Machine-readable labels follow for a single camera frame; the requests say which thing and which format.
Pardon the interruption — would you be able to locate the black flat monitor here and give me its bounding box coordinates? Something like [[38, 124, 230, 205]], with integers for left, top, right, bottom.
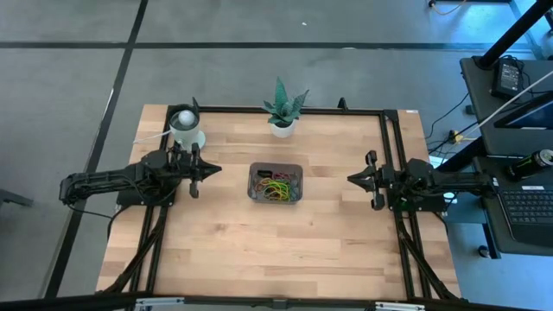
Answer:
[[493, 90, 553, 130]]

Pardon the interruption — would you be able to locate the white lamp cable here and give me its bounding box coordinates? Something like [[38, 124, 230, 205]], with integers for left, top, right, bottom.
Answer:
[[133, 130, 172, 144]]

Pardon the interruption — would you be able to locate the grey chair leg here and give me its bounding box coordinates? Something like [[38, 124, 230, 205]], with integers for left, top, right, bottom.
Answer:
[[0, 188, 34, 208]]

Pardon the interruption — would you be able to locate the black diagonal pole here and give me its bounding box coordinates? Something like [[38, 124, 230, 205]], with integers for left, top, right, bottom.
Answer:
[[474, 0, 553, 70]]

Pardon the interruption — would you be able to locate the silver metal bracket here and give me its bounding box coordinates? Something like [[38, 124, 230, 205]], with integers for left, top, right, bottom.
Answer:
[[134, 296, 186, 311], [374, 301, 427, 311]]

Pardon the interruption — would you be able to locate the black aluminium table frame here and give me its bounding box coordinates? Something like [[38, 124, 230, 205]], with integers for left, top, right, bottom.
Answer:
[[97, 97, 463, 303]]

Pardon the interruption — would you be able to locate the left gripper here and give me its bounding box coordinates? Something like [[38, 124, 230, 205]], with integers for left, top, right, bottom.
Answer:
[[172, 143, 223, 200]]

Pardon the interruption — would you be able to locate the black desk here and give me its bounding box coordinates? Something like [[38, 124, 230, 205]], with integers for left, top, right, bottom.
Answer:
[[444, 55, 553, 260]]

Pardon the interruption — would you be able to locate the white cylindrical table lamp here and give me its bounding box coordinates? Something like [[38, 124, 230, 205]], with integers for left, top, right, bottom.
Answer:
[[167, 102, 207, 153]]

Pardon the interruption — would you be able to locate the black laptop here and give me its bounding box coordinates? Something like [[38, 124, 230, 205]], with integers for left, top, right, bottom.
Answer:
[[496, 184, 553, 250]]

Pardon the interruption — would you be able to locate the black power adapter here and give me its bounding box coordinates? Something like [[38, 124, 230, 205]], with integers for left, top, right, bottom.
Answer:
[[491, 58, 524, 100]]

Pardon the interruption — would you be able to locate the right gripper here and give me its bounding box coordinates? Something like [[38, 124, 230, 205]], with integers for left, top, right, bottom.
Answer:
[[347, 150, 395, 212]]

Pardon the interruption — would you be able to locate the black horizontal beam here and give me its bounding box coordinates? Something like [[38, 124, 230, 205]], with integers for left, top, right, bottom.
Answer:
[[0, 292, 553, 311]]

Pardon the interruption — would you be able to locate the black floor cable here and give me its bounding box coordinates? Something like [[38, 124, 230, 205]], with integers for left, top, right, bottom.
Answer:
[[425, 92, 472, 152]]

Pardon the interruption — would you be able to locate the white paper sheet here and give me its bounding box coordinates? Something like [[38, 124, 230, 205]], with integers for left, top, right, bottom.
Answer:
[[429, 155, 459, 205]]

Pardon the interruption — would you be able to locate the potted green snake plant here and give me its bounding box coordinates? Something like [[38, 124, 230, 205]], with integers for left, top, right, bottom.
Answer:
[[262, 76, 310, 139]]

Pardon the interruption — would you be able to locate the black drink can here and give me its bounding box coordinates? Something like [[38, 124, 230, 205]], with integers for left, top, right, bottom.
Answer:
[[505, 149, 553, 182]]

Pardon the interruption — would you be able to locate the grey translucent plastic bin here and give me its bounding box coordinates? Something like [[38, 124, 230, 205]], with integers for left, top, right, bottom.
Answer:
[[246, 162, 304, 205]]

